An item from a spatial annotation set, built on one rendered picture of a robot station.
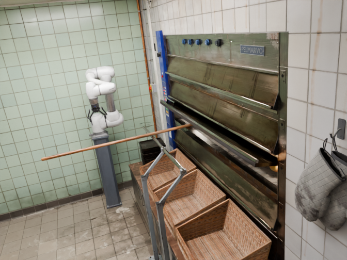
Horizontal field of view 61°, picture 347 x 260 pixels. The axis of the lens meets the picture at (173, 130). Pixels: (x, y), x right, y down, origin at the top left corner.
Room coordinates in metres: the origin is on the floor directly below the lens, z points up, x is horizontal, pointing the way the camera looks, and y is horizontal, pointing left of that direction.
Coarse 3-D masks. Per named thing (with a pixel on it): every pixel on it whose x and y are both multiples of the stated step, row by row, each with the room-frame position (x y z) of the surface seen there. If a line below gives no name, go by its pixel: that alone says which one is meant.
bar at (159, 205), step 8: (144, 128) 3.06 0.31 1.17; (152, 136) 2.77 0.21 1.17; (160, 144) 2.52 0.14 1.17; (168, 152) 2.33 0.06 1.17; (176, 160) 2.15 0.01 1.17; (152, 168) 2.40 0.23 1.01; (184, 168) 2.00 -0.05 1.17; (144, 176) 2.36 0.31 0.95; (144, 184) 2.36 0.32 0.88; (176, 184) 1.96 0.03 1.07; (144, 192) 2.36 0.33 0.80; (168, 192) 1.94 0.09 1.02; (160, 200) 1.94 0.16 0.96; (160, 208) 1.90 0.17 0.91; (160, 216) 1.90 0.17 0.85; (152, 224) 2.37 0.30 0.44; (160, 224) 1.90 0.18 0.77; (152, 232) 2.36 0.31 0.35; (160, 232) 1.92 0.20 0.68; (152, 240) 2.36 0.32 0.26; (152, 248) 2.39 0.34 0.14; (152, 256) 2.43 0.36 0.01; (160, 256) 2.41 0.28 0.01; (168, 256) 1.91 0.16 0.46
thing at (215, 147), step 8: (176, 120) 3.18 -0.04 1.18; (184, 128) 2.93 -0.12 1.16; (192, 128) 2.84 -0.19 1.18; (200, 136) 2.60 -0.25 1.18; (208, 144) 2.39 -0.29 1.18; (216, 144) 2.36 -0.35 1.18; (216, 152) 2.24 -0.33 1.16; (224, 152) 2.18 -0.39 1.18; (232, 160) 2.02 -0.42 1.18; (240, 168) 1.89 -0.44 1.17; (248, 168) 1.87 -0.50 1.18; (248, 176) 1.80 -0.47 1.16; (256, 176) 1.74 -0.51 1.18; (256, 184) 1.71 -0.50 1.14; (264, 184) 1.64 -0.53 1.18; (272, 184) 1.63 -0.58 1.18; (272, 192) 1.55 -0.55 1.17
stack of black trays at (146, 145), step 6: (156, 138) 3.46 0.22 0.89; (144, 144) 3.33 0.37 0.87; (150, 144) 3.31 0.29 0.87; (156, 144) 3.29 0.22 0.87; (162, 144) 3.26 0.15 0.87; (144, 150) 3.17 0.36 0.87; (150, 150) 3.18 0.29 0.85; (156, 150) 3.19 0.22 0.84; (144, 156) 3.16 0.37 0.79; (150, 156) 3.18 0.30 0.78; (156, 156) 3.20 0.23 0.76; (144, 162) 3.15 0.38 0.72
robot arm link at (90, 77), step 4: (88, 76) 3.26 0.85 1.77; (92, 76) 3.28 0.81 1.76; (88, 80) 3.21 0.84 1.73; (92, 80) 3.16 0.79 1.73; (96, 80) 3.13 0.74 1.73; (100, 80) 3.11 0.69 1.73; (96, 84) 3.12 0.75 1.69; (100, 84) 3.08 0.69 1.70; (104, 84) 2.91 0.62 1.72; (108, 84) 2.91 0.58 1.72; (112, 84) 2.92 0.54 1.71; (100, 88) 2.87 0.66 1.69; (104, 88) 2.88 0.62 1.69; (108, 88) 2.88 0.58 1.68; (112, 88) 2.90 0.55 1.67; (116, 88) 2.96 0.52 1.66; (100, 92) 2.87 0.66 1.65; (104, 92) 2.88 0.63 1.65; (108, 92) 2.89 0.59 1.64; (112, 92) 2.91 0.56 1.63
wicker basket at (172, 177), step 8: (176, 152) 3.15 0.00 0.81; (160, 160) 3.09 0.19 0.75; (168, 160) 3.12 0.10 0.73; (184, 160) 2.91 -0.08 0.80; (144, 168) 3.03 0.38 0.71; (160, 168) 3.08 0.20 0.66; (176, 168) 3.07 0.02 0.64; (192, 168) 2.63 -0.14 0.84; (152, 176) 3.03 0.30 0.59; (160, 176) 3.01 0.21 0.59; (168, 176) 2.99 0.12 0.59; (176, 176) 2.58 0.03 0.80; (152, 184) 2.86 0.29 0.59; (160, 184) 2.84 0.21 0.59; (168, 184) 2.82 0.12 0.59; (192, 184) 2.62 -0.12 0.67; (152, 192) 2.52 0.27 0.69
